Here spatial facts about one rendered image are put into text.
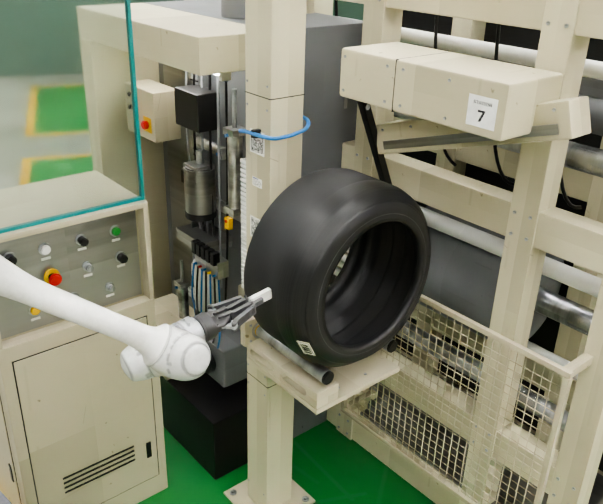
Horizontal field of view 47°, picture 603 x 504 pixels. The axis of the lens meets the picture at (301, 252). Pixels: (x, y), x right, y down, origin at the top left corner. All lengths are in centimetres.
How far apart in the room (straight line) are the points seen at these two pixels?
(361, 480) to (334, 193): 153
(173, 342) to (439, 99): 96
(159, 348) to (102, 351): 95
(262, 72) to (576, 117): 87
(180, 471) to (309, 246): 156
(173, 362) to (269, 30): 98
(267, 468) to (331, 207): 124
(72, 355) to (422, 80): 144
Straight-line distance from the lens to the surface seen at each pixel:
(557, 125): 191
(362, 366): 232
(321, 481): 307
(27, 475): 267
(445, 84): 193
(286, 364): 221
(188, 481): 308
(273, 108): 208
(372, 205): 190
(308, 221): 186
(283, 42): 206
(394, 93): 206
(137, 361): 171
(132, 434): 278
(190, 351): 154
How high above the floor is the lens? 213
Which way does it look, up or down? 26 degrees down
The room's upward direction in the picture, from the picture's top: 2 degrees clockwise
